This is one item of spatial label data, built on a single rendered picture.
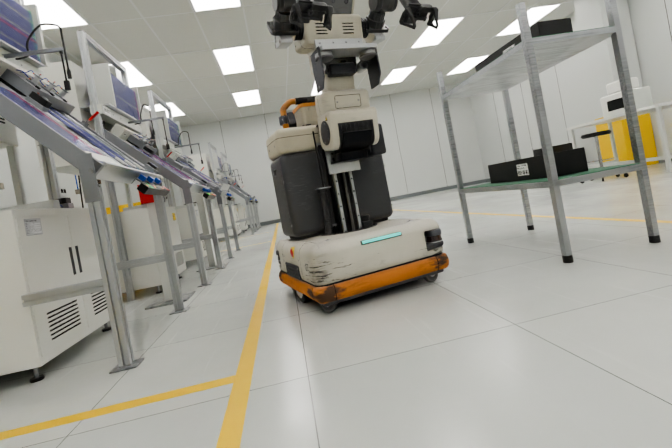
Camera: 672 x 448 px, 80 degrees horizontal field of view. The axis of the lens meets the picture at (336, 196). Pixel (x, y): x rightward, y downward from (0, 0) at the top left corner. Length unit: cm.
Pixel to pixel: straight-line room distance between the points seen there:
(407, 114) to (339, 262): 1048
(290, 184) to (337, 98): 45
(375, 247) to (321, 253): 23
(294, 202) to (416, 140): 1012
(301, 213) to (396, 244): 47
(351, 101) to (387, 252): 66
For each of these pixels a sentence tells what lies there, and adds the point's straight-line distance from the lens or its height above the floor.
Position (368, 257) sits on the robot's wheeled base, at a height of 19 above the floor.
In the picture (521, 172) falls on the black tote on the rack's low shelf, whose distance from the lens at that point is 230.
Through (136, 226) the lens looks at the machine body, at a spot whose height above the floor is 50.
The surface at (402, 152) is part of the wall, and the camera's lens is 1168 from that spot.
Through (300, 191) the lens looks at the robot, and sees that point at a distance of 188.
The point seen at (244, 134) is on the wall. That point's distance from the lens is 1128.
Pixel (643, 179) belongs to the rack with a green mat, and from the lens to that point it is 217.
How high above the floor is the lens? 46
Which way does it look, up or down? level
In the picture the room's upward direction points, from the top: 11 degrees counter-clockwise
